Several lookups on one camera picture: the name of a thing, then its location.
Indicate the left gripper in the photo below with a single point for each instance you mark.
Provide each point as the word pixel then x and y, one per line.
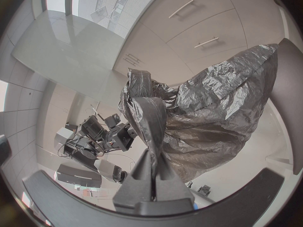
pixel 122 138

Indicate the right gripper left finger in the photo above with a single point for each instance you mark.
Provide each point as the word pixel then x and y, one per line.
pixel 139 185

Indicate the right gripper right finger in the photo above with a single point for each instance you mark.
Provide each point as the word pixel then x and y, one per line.
pixel 172 188

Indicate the black plastic bag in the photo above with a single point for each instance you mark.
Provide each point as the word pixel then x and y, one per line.
pixel 213 103

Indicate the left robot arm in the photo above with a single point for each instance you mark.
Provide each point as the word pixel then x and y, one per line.
pixel 91 126

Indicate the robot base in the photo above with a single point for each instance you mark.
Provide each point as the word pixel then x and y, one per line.
pixel 105 169

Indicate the beige cabinet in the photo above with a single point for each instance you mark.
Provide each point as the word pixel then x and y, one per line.
pixel 201 27

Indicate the grey padded chair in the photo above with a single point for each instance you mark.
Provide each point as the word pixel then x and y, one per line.
pixel 287 79

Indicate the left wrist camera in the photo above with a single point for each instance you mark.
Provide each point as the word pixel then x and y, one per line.
pixel 113 119

